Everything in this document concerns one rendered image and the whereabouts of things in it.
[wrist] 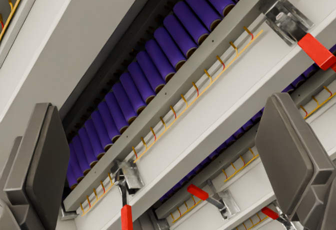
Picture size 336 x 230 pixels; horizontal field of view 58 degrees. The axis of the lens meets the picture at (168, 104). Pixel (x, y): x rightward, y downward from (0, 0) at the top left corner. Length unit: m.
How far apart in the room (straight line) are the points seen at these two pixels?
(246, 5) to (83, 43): 0.16
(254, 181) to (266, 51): 0.25
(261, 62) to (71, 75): 0.18
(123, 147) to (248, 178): 0.22
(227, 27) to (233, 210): 0.31
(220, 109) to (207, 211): 0.27
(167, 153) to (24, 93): 0.18
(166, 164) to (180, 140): 0.04
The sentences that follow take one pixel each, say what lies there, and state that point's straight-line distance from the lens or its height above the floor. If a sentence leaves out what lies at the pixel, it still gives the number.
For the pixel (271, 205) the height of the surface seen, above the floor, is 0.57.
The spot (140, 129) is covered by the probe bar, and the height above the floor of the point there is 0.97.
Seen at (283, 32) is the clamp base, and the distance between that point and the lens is 0.29.
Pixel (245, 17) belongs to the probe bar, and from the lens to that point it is 0.32.
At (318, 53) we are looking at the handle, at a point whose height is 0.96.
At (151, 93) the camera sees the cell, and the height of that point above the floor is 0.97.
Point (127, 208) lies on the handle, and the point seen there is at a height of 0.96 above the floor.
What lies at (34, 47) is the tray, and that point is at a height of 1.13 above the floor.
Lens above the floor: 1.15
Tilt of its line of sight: 32 degrees down
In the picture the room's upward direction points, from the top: 65 degrees counter-clockwise
